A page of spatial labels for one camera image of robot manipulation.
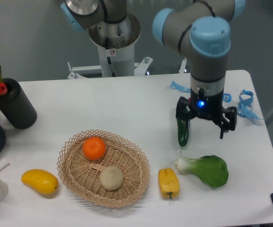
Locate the orange fruit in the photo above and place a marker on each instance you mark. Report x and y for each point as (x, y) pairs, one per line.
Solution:
(94, 148)

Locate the beige steamed bun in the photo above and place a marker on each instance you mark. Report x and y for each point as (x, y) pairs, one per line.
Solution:
(111, 178)

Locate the black cylindrical vase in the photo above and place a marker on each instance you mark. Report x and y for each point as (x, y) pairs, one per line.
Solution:
(16, 106)

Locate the green bok choy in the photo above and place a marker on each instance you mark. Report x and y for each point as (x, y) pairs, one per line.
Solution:
(211, 170)

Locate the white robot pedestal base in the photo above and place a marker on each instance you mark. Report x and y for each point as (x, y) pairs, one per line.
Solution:
(116, 49)

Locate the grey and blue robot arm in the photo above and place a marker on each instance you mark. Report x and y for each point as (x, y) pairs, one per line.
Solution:
(200, 33)

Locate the yellow mango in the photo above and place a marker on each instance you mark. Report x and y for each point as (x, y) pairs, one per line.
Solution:
(40, 180)

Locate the blue round tag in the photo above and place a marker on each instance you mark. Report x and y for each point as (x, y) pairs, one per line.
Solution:
(227, 97)

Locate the yellow bell pepper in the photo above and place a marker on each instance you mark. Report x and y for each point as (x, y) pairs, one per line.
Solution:
(168, 183)

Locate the green cucumber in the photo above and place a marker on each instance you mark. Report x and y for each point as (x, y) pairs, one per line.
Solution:
(178, 117)

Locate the woven wicker basket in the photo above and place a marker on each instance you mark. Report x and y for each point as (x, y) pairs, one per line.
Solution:
(82, 175)

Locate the blue ribbon strip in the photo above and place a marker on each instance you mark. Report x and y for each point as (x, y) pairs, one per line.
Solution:
(178, 87)

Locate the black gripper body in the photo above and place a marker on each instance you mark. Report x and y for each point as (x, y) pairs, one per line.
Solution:
(200, 105)

